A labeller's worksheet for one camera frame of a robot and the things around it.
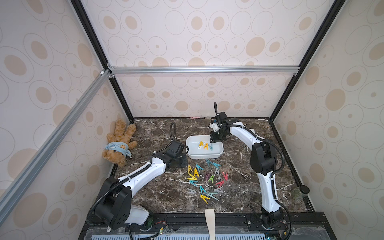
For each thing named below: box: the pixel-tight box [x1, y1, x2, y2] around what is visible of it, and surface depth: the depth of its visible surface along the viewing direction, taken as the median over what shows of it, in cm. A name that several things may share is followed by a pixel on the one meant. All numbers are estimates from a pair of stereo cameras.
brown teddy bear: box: [102, 119, 138, 166], surface depth 96 cm
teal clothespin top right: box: [206, 159, 222, 169], surface depth 96 cm
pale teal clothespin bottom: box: [207, 192, 220, 202], surface depth 83 cm
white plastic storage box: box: [185, 135, 224, 159], surface depth 103 cm
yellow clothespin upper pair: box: [188, 165, 200, 177], surface depth 93 cm
